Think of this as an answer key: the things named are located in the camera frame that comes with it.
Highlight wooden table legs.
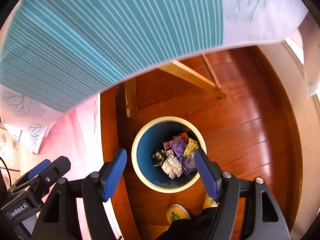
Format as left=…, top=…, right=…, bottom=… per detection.
left=115, top=53, right=227, bottom=119

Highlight pink chair cushion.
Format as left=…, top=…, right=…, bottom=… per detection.
left=37, top=93, right=106, bottom=240

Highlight orange gold snack bag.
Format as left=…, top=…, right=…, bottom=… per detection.
left=173, top=132, right=189, bottom=144

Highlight yellow slipper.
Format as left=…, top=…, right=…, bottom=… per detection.
left=166, top=204, right=191, bottom=224

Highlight black cable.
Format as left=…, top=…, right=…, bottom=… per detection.
left=0, top=155, right=13, bottom=188

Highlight yellow wrapper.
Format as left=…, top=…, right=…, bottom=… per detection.
left=183, top=138, right=199, bottom=157

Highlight purple plastic bag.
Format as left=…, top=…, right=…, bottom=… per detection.
left=172, top=138, right=196, bottom=176

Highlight black gold wrapper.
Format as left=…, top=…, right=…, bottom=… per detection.
left=152, top=148, right=167, bottom=167

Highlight white paper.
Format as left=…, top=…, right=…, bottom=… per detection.
left=162, top=155, right=183, bottom=179

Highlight blue cream trash bin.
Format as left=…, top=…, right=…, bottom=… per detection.
left=131, top=116, right=207, bottom=193

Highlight red envelope packet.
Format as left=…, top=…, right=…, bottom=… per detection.
left=163, top=140, right=174, bottom=151

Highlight patterned teal white tablecloth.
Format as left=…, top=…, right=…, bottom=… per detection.
left=1, top=0, right=308, bottom=153

